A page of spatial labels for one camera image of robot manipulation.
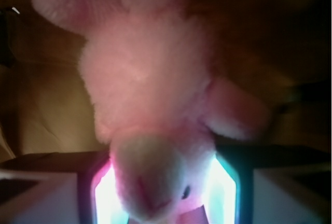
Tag light-up gripper right finger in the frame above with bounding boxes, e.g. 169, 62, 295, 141
204, 145, 331, 223

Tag light-up gripper left finger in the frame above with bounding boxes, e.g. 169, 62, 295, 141
1, 153, 129, 223

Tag pink plush bunny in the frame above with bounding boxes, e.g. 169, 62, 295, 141
32, 0, 271, 223

